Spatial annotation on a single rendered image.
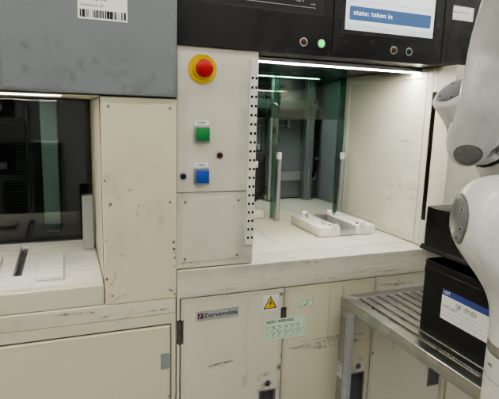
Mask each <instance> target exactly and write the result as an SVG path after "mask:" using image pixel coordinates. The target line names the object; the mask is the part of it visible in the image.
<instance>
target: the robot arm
mask: <svg viewBox="0 0 499 399"><path fill-rule="evenodd" d="M432 105H433V107H434V109H435V110H436V111H437V113H438V114H439V116H440V118H441V119H442V120H443V122H444V124H445V127H446V129H447V139H446V148H447V152H448V156H449V158H450V159H451V160H452V161H453V162H454V163H456V164H457V165H461V166H473V165H474V166H475V168H476V170H477V171H478V174H479V176H480V178H478V179H476V180H473V181H471V182H470V183H469V184H467V185H466V186H465V187H464V188H463V189H461V191H460V192H459V194H458V195H457V196H456V198H455V200H454V203H453V204H452V207H451V209H450V212H451V213H450V219H449V229H450V231H451V236H452V238H453V241H454V243H455V245H456V246H457V248H458V250H459V251H460V253H461V254H462V256H463V257H464V259H465V260H466V262H467V263H468V264H469V265H470V267H471V269H472V270H473V272H474V274H475V275H476V276H477V277H478V279H479V281H480V283H481V285H482V286H483V288H484V290H485V293H486V297H487V299H488V303H489V328H488V335H487V343H486V354H485V361H484V368H483V375H482V387H481V393H480V399H499V0H482V1H481V5H480V7H479V10H478V15H477V17H476V21H475V23H474V28H473V31H472V34H471V38H470V43H469V48H468V52H467V60H466V64H465V69H464V73H463V78H460V79H458V80H455V81H453V82H451V83H449V84H448V85H446V86H445V87H444V88H443V89H441V90H440V91H439V92H438V94H437V95H436V96H435V97H434V99H433V102H432Z"/></svg>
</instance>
